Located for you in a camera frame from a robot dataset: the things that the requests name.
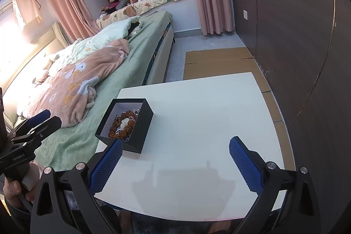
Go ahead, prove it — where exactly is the person's left hand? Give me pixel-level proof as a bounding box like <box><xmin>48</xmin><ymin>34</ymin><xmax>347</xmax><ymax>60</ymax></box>
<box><xmin>3</xmin><ymin>162</ymin><xmax>42</xmax><ymax>208</ymax></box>

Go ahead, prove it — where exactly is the hanging white garment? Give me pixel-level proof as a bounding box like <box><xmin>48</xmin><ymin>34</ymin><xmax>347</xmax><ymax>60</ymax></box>
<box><xmin>10</xmin><ymin>0</ymin><xmax>42</xmax><ymax>32</ymax></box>

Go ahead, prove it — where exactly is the black jewelry box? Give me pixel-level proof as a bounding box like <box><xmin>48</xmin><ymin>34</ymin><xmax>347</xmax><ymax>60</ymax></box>
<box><xmin>95</xmin><ymin>98</ymin><xmax>154</xmax><ymax>154</ymax></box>

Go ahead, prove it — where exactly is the flattened cardboard sheet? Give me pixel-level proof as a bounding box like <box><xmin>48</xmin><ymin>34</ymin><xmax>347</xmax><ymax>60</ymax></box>
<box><xmin>182</xmin><ymin>47</ymin><xmax>297</xmax><ymax>171</ymax></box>

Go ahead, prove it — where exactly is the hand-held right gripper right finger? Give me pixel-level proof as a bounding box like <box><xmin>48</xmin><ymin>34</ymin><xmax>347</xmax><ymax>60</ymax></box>
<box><xmin>229</xmin><ymin>136</ymin><xmax>322</xmax><ymax>234</ymax></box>

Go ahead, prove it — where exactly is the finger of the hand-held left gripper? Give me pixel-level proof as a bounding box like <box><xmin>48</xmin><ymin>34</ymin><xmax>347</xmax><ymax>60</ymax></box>
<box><xmin>9</xmin><ymin>116</ymin><xmax>62</xmax><ymax>145</ymax></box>
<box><xmin>14</xmin><ymin>110</ymin><xmax>52</xmax><ymax>133</ymax></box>

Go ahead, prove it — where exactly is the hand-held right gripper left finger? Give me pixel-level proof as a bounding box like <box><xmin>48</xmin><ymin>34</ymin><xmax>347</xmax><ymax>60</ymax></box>
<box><xmin>30</xmin><ymin>139</ymin><xmax>124</xmax><ymax>234</ymax></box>

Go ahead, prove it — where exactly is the pink fleece blanket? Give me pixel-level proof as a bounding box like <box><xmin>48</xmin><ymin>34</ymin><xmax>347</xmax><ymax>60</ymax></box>
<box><xmin>18</xmin><ymin>38</ymin><xmax>131</xmax><ymax>127</ymax></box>

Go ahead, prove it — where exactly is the cream floral bedding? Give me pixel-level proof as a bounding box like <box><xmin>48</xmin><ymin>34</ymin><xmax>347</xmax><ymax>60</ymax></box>
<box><xmin>96</xmin><ymin>0</ymin><xmax>196</xmax><ymax>29</ymax></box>

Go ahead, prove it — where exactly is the green bed sheet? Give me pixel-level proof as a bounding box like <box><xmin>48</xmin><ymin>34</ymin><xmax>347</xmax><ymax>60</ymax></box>
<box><xmin>34</xmin><ymin>11</ymin><xmax>174</xmax><ymax>171</ymax></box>

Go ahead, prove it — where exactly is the beige upholstered headboard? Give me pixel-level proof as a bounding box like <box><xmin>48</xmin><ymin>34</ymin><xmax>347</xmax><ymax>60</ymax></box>
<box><xmin>30</xmin><ymin>21</ymin><xmax>71</xmax><ymax>59</ymax></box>

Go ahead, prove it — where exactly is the white bed frame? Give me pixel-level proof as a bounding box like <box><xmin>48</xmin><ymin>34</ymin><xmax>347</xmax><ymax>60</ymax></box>
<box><xmin>145</xmin><ymin>28</ymin><xmax>176</xmax><ymax>85</ymax></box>

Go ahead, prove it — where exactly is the pile of plush toys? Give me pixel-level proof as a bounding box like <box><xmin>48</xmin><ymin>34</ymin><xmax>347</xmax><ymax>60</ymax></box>
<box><xmin>100</xmin><ymin>0</ymin><xmax>129</xmax><ymax>15</ymax></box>

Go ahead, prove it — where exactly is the pale green floral quilt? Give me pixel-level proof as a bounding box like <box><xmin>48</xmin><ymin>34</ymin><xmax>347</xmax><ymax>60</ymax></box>
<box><xmin>45</xmin><ymin>16</ymin><xmax>144</xmax><ymax>78</ymax></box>

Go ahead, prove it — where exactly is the brown bead bracelet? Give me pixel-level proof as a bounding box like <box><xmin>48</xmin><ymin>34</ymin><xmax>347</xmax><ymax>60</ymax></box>
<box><xmin>108</xmin><ymin>110</ymin><xmax>138</xmax><ymax>140</ymax></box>

